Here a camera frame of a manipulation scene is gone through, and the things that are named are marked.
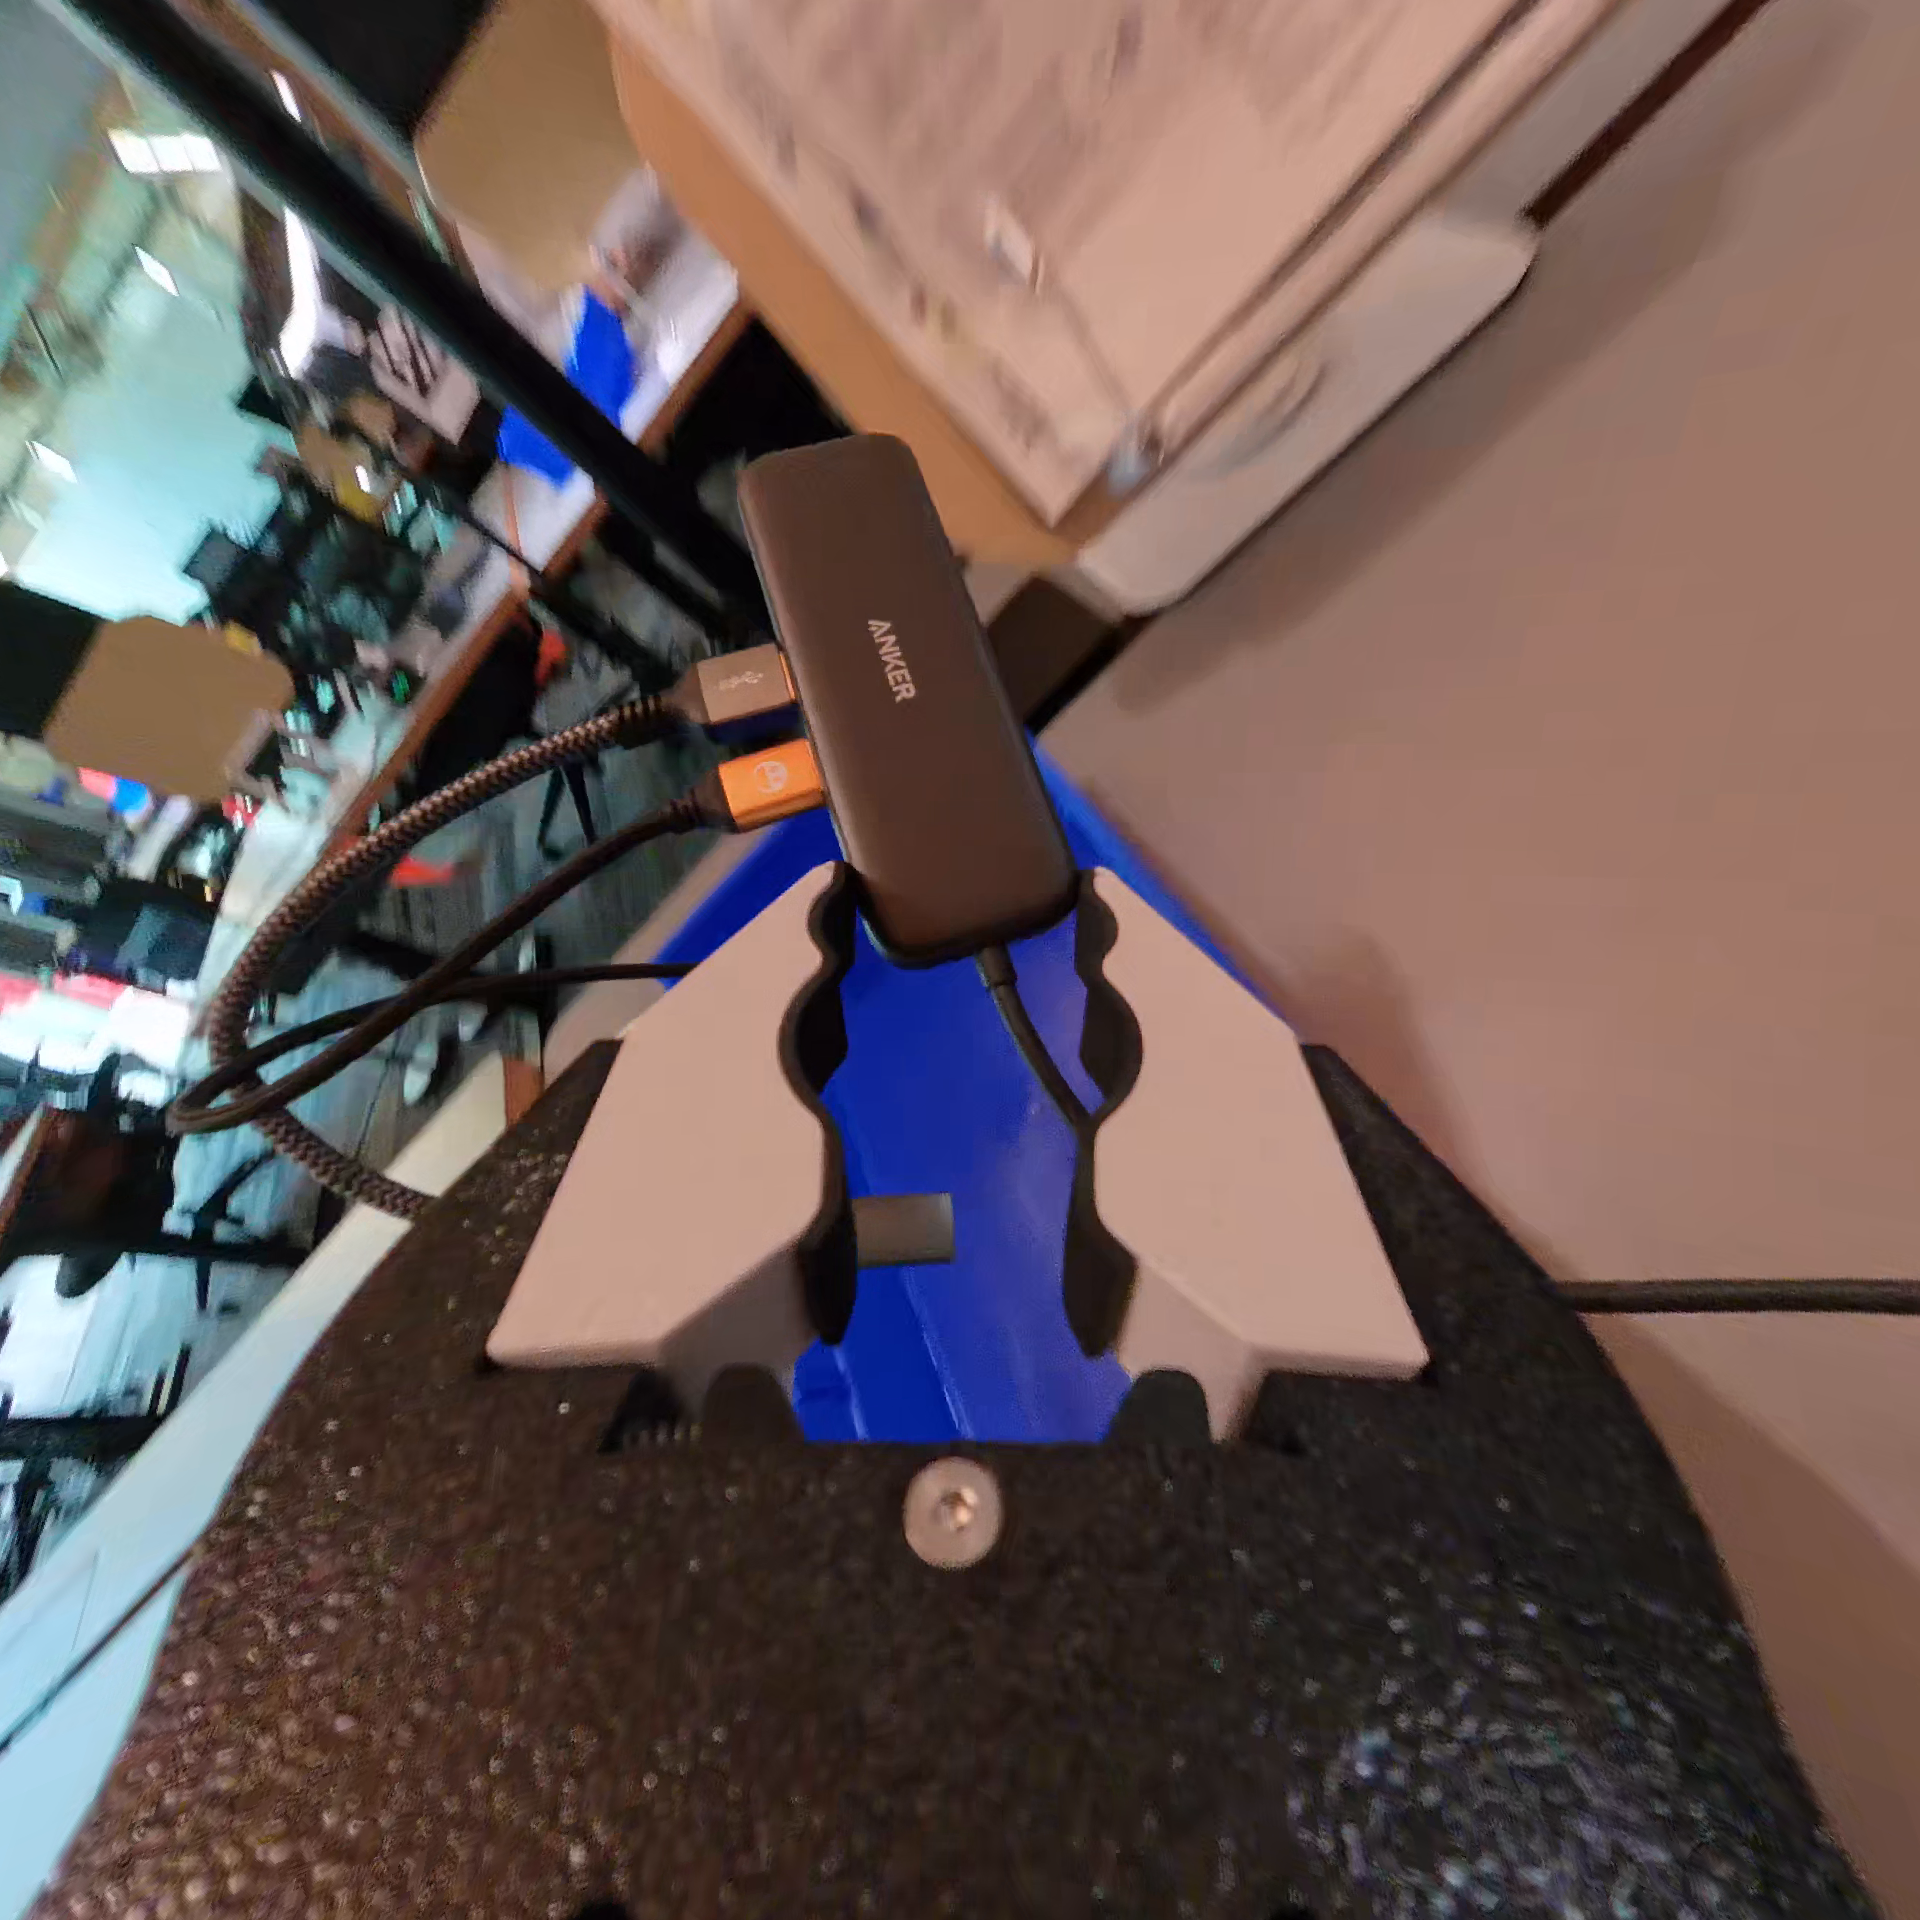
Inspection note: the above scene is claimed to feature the small blue plastic bin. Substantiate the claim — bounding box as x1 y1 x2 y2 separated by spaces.
492 288 645 485

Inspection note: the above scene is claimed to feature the wooden document stand with papers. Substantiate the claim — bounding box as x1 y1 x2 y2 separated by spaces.
407 0 1550 619

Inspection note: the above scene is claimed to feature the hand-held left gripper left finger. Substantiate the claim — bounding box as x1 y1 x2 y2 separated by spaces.
486 861 867 1384

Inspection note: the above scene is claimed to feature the grey braided usb cable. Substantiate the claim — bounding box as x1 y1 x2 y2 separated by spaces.
198 643 1920 1321

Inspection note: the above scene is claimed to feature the black metal pole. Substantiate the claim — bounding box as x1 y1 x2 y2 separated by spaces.
67 0 774 641

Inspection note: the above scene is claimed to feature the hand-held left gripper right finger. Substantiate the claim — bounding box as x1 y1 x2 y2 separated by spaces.
1065 867 1431 1442

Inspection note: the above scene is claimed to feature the thin black cable orange plug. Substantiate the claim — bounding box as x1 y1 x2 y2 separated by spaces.
163 732 830 1138

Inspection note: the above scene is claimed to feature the slim dark grey usb hub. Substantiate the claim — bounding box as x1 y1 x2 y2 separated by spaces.
731 433 1081 966

